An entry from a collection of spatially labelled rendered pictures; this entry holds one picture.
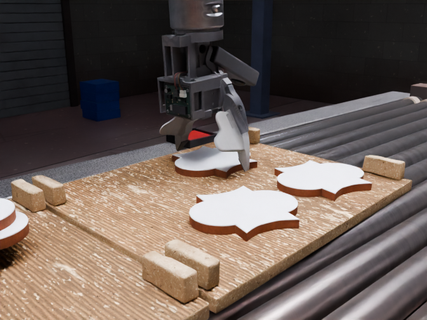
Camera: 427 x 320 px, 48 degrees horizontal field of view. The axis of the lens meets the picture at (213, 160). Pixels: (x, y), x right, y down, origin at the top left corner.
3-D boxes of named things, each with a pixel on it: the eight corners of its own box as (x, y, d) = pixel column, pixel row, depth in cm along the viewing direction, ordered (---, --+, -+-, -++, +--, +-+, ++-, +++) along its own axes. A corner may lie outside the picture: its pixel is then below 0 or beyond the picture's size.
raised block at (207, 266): (162, 268, 46) (161, 242, 45) (176, 261, 47) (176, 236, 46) (208, 294, 42) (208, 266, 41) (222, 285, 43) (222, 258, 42)
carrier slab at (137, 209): (28, 204, 65) (27, 193, 64) (232, 144, 93) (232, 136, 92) (216, 315, 41) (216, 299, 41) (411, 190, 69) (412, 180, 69)
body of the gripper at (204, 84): (159, 117, 70) (152, 32, 66) (200, 105, 76) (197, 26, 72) (194, 126, 65) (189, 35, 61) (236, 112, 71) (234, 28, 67)
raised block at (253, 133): (230, 139, 90) (230, 124, 89) (236, 137, 91) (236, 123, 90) (254, 145, 86) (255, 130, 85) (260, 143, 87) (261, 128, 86)
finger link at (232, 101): (227, 143, 70) (201, 92, 71) (235, 140, 71) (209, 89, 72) (246, 129, 67) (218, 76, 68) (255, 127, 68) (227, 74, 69)
